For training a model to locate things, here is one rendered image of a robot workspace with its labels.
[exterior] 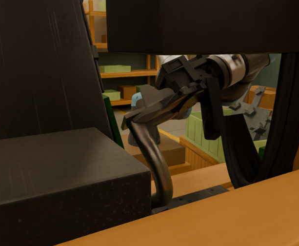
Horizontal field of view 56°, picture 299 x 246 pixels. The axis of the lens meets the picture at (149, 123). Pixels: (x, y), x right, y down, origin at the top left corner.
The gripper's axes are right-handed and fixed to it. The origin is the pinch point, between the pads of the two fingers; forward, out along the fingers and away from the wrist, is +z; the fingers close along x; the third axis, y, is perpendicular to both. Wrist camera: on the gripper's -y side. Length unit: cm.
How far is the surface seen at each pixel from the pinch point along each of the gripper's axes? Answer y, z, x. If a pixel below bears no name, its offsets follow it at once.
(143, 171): -9.4, 9.1, 18.4
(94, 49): 19.3, -1.8, -2.5
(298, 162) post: -18.0, -8.1, 16.3
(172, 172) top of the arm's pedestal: -5, -27, -72
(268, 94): 41, -412, -402
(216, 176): -17, -32, -51
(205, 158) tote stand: -7, -57, -97
